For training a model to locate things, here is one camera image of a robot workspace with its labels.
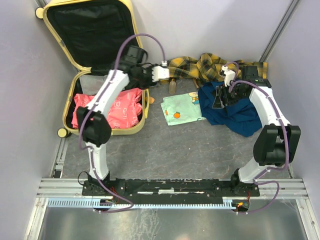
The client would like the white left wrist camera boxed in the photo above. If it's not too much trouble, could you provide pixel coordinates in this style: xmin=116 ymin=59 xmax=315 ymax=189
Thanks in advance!
xmin=151 ymin=60 xmax=170 ymax=83

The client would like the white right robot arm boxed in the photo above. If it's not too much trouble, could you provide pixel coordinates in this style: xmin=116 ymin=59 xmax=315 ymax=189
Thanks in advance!
xmin=212 ymin=64 xmax=301 ymax=196

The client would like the aluminium frame rail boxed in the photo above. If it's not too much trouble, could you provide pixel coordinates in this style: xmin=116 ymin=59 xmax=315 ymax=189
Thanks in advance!
xmin=36 ymin=178 xmax=309 ymax=199

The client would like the navy blue sport shirt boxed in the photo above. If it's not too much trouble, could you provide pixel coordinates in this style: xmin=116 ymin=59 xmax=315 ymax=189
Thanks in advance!
xmin=197 ymin=81 xmax=262 ymax=137

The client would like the yellow suitcase with black lining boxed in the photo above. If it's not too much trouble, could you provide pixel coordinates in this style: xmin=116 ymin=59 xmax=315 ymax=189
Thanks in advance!
xmin=35 ymin=0 xmax=138 ymax=138

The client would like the yellow plaid shirt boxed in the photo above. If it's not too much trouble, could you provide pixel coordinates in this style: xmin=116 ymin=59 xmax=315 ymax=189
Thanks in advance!
xmin=167 ymin=53 xmax=268 ymax=85

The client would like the grey cloth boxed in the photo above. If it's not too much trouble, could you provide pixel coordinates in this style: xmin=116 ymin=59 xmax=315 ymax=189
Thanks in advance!
xmin=79 ymin=74 xmax=105 ymax=96

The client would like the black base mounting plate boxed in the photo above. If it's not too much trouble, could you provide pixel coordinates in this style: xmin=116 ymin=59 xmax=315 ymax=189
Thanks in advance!
xmin=81 ymin=177 xmax=261 ymax=205

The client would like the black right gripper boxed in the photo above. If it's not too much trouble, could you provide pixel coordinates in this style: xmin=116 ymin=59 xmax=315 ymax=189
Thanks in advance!
xmin=211 ymin=82 xmax=246 ymax=109

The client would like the small orange toy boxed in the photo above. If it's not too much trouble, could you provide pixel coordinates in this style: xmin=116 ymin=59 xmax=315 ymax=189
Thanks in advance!
xmin=149 ymin=97 xmax=155 ymax=104

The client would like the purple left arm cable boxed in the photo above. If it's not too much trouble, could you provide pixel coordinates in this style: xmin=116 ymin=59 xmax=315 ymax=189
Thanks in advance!
xmin=78 ymin=33 xmax=168 ymax=214

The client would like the mint green printed garment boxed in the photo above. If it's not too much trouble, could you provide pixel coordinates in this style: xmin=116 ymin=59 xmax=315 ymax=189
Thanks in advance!
xmin=160 ymin=91 xmax=206 ymax=126

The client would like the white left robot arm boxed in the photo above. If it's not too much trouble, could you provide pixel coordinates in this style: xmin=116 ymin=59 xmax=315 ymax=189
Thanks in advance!
xmin=76 ymin=45 xmax=158 ymax=195

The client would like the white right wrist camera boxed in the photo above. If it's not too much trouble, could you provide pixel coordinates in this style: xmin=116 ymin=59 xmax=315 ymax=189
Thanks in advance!
xmin=221 ymin=65 xmax=236 ymax=87

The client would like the blue slotted cable duct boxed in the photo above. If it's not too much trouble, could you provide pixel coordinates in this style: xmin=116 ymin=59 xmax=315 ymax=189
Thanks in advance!
xmin=47 ymin=198 xmax=236 ymax=210

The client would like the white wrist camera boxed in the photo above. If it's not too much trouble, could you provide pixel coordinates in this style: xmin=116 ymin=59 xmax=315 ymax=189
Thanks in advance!
xmin=151 ymin=60 xmax=170 ymax=83
xmin=221 ymin=65 xmax=236 ymax=87

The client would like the pink bear print garment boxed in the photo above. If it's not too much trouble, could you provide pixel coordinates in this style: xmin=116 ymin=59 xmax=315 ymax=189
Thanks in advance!
xmin=71 ymin=88 xmax=143 ymax=129

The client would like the small clear bottle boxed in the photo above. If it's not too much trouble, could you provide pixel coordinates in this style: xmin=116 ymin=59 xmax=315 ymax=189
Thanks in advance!
xmin=168 ymin=78 xmax=177 ymax=95

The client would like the brown wooden object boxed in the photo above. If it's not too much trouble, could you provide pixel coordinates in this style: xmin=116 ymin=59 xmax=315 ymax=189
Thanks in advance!
xmin=192 ymin=78 xmax=200 ymax=90

